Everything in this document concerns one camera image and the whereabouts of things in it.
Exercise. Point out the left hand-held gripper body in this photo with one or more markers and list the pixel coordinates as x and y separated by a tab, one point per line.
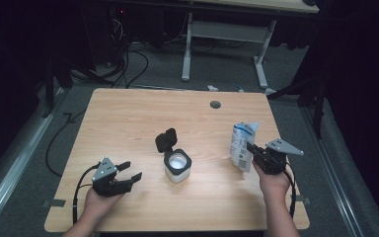
107	184

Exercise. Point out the white scrap on floor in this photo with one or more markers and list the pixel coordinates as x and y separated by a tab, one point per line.
212	88

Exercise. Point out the person's right hand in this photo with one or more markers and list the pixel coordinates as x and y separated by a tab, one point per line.
274	184

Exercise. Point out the metal floor rail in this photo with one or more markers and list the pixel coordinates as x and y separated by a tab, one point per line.
16	168
334	174

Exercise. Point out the white blue refill bag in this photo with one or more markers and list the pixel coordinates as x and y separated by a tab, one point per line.
240	144

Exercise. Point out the clear glass jar black lid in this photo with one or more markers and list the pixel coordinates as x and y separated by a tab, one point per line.
177	177

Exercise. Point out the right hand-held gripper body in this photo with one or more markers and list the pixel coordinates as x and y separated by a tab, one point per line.
273	161

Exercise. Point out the grey tape strip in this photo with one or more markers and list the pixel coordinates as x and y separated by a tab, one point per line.
304	199
54	203

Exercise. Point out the black metal stand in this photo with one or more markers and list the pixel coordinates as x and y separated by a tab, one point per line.
48	89
319	108

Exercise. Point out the person's left hand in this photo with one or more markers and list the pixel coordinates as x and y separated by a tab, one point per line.
100	205

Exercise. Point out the white-framed wooden desk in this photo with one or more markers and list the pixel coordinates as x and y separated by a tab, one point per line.
227	31

